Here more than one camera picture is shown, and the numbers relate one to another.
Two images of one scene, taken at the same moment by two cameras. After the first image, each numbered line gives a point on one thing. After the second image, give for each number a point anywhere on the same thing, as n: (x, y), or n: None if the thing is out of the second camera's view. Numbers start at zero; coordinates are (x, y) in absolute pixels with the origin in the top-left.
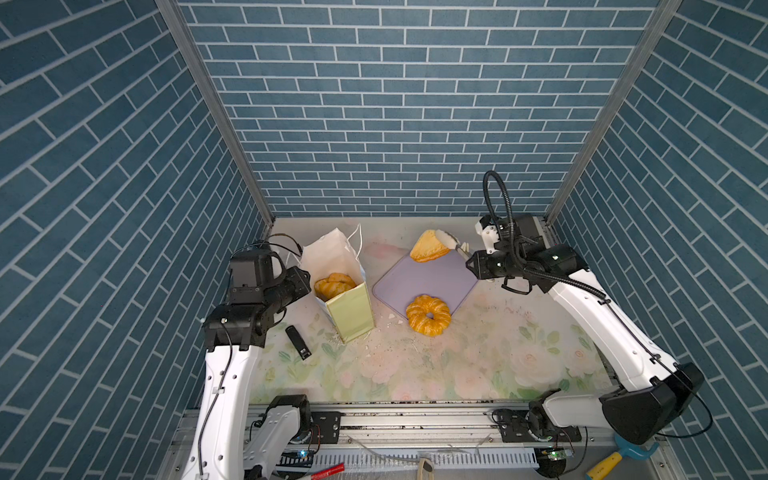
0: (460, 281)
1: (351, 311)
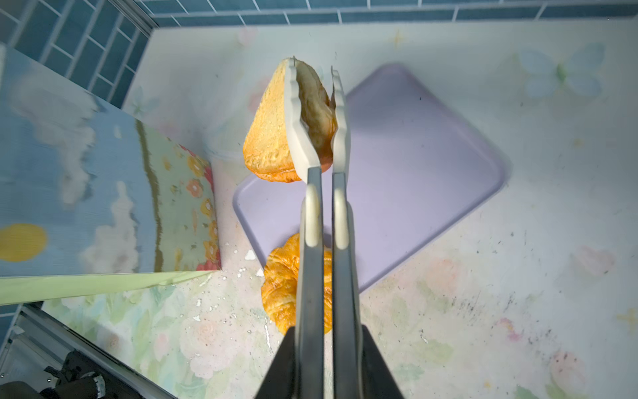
0: (418, 166)
1: (94, 198)
